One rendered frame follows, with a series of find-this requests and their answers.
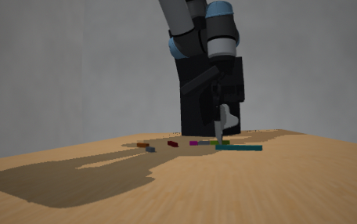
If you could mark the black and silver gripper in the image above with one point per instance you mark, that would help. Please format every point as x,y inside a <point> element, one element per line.
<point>226,91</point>

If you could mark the turquoise rod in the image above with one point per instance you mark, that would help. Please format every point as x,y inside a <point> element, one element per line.
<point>238,147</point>

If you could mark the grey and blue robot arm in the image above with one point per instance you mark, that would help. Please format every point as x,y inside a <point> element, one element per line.
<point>218,38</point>

